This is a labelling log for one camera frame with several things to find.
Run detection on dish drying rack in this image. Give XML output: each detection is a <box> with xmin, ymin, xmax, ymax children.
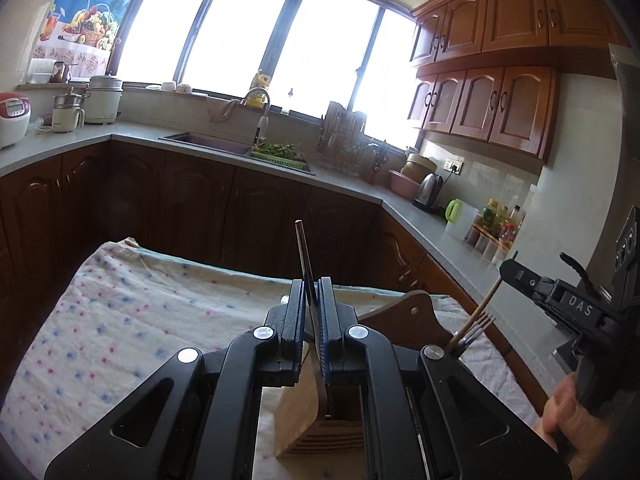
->
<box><xmin>316</xmin><ymin>101</ymin><xmax>390</xmax><ymax>184</ymax></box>

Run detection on white green pitcher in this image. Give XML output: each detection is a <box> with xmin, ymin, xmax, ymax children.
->
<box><xmin>445</xmin><ymin>198</ymin><xmax>478</xmax><ymax>240</ymax></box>

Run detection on yellow bottle on sill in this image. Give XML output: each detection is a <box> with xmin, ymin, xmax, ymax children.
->
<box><xmin>246</xmin><ymin>70</ymin><xmax>271</xmax><ymax>110</ymax></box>

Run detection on wall cabinets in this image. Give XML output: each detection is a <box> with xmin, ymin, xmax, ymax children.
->
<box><xmin>408</xmin><ymin>0</ymin><xmax>629</xmax><ymax>162</ymax></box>

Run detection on small dark fork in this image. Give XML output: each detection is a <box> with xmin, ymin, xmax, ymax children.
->
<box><xmin>451</xmin><ymin>312</ymin><xmax>495</xmax><ymax>359</ymax></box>

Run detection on wooden chopstick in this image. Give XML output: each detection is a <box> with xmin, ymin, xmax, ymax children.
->
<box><xmin>445</xmin><ymin>278</ymin><xmax>502</xmax><ymax>353</ymax></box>

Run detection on range hood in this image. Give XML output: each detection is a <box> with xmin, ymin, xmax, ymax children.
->
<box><xmin>608</xmin><ymin>41</ymin><xmax>640</xmax><ymax>172</ymax></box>

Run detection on green vegetable basket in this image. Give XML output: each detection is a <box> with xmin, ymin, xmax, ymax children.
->
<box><xmin>250</xmin><ymin>141</ymin><xmax>307</xmax><ymax>170</ymax></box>

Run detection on white blender jug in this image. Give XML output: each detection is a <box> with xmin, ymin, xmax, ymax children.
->
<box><xmin>51</xmin><ymin>90</ymin><xmax>86</xmax><ymax>133</ymax></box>

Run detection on chrome kitchen faucet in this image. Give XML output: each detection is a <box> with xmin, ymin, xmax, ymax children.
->
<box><xmin>241</xmin><ymin>91</ymin><xmax>271</xmax><ymax>146</ymax></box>

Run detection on steel electric kettle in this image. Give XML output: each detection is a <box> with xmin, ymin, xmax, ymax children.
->
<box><xmin>412</xmin><ymin>172</ymin><xmax>444</xmax><ymax>212</ymax></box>

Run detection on red white rice cooker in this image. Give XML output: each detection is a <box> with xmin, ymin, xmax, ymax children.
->
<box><xmin>0</xmin><ymin>92</ymin><xmax>30</xmax><ymax>150</ymax></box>

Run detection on fruit beach poster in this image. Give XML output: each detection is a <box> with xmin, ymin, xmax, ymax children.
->
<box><xmin>32</xmin><ymin>0</ymin><xmax>131</xmax><ymax>79</ymax></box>

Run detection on right hand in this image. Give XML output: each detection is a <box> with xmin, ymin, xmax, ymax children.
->
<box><xmin>534</xmin><ymin>373</ymin><xmax>610</xmax><ymax>479</ymax></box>

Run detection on wooden utensil holder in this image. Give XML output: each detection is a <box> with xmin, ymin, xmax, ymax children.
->
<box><xmin>274</xmin><ymin>290</ymin><xmax>452</xmax><ymax>458</ymax></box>

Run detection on white steamer pot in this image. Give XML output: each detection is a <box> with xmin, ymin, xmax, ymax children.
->
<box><xmin>84</xmin><ymin>75</ymin><xmax>122</xmax><ymax>125</ymax></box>

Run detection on metal chopstick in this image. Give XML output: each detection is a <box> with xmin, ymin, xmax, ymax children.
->
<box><xmin>294</xmin><ymin>219</ymin><xmax>329</xmax><ymax>418</ymax></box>

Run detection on pink basin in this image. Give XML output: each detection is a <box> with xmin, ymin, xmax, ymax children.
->
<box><xmin>388</xmin><ymin>170</ymin><xmax>420</xmax><ymax>200</ymax></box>

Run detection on condiment bottles rack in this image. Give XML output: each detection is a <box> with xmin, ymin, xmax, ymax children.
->
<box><xmin>465</xmin><ymin>200</ymin><xmax>526</xmax><ymax>268</ymax></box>

